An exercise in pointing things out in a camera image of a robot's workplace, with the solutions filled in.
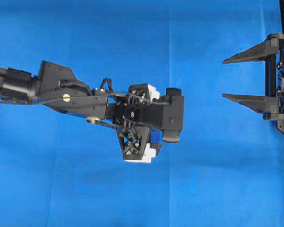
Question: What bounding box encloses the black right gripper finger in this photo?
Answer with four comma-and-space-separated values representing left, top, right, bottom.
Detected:
222, 93, 279, 113
222, 38, 278, 64

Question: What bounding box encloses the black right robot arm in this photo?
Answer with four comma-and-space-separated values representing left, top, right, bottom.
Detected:
222, 0, 284, 135

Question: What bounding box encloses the blue table cloth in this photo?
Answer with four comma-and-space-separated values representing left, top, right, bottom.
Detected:
0, 0, 284, 227

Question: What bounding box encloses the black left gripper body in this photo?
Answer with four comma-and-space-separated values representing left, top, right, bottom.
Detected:
106, 84, 162, 163

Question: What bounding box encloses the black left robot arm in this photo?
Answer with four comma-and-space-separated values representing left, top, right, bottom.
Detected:
0, 61, 167, 163

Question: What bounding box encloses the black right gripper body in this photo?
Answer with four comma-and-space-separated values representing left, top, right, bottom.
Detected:
264, 34, 284, 135

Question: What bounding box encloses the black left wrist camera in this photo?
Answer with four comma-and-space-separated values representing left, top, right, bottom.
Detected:
147, 88, 184, 143

